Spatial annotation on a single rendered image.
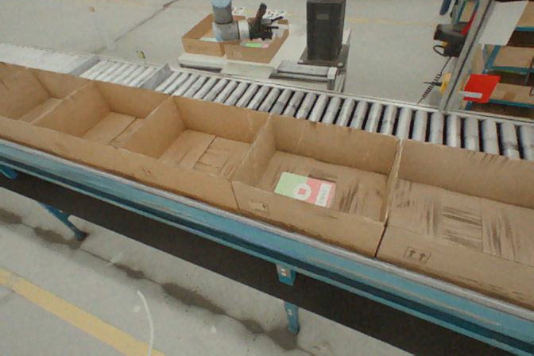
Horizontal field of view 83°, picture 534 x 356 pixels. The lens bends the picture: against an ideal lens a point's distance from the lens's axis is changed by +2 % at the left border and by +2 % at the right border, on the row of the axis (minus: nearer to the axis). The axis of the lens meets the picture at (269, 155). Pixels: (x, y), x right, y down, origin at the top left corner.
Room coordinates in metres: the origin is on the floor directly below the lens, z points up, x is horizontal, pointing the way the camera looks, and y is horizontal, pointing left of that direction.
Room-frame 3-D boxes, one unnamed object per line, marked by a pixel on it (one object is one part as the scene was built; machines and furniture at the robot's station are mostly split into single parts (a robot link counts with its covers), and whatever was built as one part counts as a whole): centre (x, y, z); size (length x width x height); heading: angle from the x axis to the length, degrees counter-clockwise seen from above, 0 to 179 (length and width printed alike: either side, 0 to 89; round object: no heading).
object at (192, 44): (1.98, 0.24, 0.80); 0.38 x 0.28 x 0.10; 152
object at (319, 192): (0.50, -0.08, 0.92); 0.16 x 0.11 x 0.07; 63
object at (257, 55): (1.82, -0.03, 0.80); 0.38 x 0.28 x 0.10; 153
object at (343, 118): (0.95, -0.31, 0.72); 0.52 x 0.05 x 0.05; 152
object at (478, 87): (0.99, -0.88, 0.85); 0.16 x 0.01 x 0.13; 62
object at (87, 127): (0.91, 0.57, 0.97); 0.39 x 0.29 x 0.17; 62
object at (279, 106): (1.11, -0.03, 0.72); 0.52 x 0.05 x 0.05; 152
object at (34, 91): (1.10, 0.91, 0.96); 0.39 x 0.29 x 0.17; 62
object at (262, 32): (1.49, -0.04, 1.00); 0.12 x 0.08 x 0.09; 95
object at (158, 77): (1.46, 0.63, 0.76); 0.46 x 0.01 x 0.09; 152
